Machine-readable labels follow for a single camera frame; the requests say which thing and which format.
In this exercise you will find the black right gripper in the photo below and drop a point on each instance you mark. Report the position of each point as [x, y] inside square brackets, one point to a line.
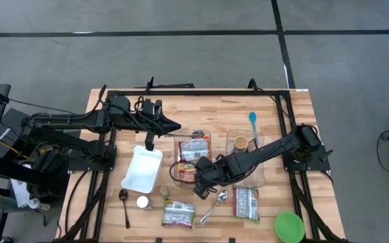
[214, 179]

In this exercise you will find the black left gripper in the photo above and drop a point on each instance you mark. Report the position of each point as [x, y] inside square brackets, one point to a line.
[150, 125]

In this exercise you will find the pink band ramen packet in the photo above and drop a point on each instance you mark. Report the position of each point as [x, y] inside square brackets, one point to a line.
[194, 150]

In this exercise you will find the lime chili ramen packet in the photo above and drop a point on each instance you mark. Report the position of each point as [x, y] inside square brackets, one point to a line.
[246, 202]

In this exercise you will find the tan lid spice jar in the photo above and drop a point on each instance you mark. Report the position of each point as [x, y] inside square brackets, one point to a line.
[240, 142]

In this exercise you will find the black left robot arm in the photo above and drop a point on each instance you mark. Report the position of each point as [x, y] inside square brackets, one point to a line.
[79, 118]

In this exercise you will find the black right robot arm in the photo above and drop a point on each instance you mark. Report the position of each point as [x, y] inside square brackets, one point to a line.
[268, 148]

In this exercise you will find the silver metal spoon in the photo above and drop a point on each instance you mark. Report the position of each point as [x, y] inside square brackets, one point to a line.
[223, 195]

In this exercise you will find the clear plastic bin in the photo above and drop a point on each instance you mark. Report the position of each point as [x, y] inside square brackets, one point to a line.
[175, 152]
[229, 141]

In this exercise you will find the dark metal spoon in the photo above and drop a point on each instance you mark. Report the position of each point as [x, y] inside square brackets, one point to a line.
[198, 134]

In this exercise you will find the hot spicy ramen packet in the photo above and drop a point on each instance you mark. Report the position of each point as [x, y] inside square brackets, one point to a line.
[178, 214]

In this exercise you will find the white rectangular tray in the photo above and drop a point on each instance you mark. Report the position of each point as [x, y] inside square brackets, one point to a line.
[142, 168]

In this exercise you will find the blue plastic spoon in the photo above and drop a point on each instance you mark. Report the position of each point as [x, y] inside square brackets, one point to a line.
[252, 117]

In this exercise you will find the white lid spice jar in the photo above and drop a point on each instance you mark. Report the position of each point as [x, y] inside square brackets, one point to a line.
[142, 202]

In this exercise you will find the black spoon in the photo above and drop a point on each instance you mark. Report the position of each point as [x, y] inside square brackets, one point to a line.
[123, 194]

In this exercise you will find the green plastic bowl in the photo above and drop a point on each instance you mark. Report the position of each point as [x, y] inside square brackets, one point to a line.
[290, 227]

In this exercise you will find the black box with white lettering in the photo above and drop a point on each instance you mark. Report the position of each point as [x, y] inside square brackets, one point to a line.
[10, 128]

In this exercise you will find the white paper sheet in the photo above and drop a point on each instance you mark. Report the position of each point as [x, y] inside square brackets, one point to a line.
[20, 192]

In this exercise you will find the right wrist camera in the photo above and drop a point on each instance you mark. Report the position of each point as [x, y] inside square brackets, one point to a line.
[205, 164]

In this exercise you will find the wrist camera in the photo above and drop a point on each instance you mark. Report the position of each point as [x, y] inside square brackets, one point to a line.
[205, 164]
[152, 107]

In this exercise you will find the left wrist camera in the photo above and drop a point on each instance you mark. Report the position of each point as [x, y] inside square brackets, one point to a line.
[152, 107]

